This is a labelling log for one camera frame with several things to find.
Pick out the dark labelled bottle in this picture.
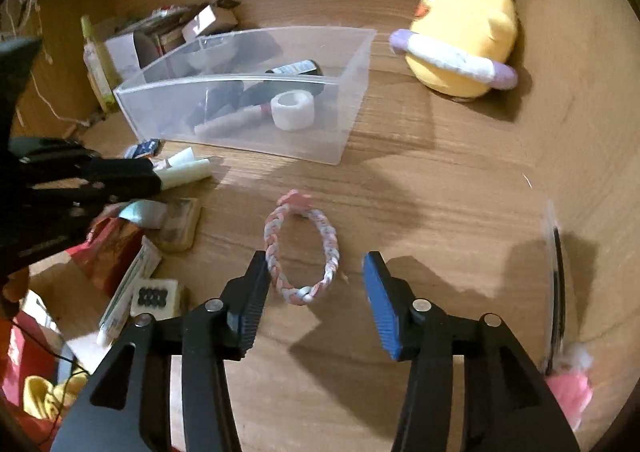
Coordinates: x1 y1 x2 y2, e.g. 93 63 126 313
264 60 322 83

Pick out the red packet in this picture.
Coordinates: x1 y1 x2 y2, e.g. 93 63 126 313
75 217 146 298

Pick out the silver foil packet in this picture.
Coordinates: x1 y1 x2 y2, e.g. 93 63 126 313
117 199 167 229

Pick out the black pouch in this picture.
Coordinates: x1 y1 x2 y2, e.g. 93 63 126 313
192 82 246 128

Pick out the white tile with black dots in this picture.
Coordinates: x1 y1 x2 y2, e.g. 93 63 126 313
130 278 183 318

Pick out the white tape roll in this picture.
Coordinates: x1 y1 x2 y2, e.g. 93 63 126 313
270 93 316 132

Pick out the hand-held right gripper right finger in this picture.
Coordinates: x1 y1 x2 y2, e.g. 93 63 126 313
362 251 581 452

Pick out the pink fluffy pompom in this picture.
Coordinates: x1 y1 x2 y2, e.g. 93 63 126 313
545 344 596 433

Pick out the clear plastic bin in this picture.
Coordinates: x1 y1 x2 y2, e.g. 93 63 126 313
113 26 378 166

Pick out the white toothpaste tube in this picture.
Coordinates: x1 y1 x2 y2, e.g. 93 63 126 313
96 237 163 347

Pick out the yellow cloth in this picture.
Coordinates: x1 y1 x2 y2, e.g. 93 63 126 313
22 374 88 420

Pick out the pink white tube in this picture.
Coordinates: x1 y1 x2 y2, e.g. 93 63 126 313
194 104 273 137

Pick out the dark thin band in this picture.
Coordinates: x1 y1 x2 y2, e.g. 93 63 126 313
542 202 568 375

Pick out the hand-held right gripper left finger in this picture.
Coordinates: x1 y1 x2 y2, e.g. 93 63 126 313
50 250 271 452

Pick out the white marker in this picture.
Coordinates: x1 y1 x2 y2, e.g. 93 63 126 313
152 157 213 192

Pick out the white cardboard box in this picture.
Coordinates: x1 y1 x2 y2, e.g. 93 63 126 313
104 29 163 82

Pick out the red cloth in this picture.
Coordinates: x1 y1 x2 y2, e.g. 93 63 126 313
0 309 61 452

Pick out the white cord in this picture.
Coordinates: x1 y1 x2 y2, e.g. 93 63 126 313
20 0 93 127

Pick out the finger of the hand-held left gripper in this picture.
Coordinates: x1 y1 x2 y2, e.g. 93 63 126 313
80 179 163 207
84 155 160 182

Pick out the yellow chick plush toy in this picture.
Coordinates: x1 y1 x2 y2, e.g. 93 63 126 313
389 0 532 103

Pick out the blue packet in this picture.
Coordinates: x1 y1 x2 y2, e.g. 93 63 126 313
123 138 163 159

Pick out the wooden stamp block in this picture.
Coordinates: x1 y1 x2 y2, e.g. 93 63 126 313
159 198 202 253

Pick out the small pink white box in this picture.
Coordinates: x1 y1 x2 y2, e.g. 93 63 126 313
181 4 238 40

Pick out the yellow green bottle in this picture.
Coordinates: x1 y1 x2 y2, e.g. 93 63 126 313
80 14 118 114

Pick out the pink white braided bracelet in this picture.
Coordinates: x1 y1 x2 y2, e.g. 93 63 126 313
263 190 341 307

